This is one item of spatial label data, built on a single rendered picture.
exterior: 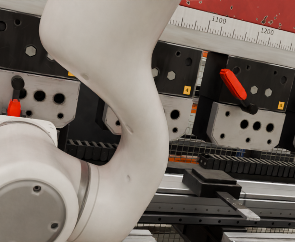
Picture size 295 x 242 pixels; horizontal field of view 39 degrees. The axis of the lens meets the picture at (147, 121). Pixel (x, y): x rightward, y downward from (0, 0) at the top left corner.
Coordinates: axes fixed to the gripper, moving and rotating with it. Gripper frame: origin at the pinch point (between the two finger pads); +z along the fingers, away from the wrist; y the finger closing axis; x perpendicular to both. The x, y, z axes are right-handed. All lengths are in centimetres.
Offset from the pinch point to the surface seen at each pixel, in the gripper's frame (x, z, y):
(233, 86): 10.5, -0.1, 34.5
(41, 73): 7.2, 3.8, 3.3
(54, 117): 0.7, 3.5, 6.2
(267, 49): 17.9, 4.0, 42.3
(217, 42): 17.3, 4.0, 32.0
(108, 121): 1.2, 3.5, 15.0
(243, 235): -21, 9, 51
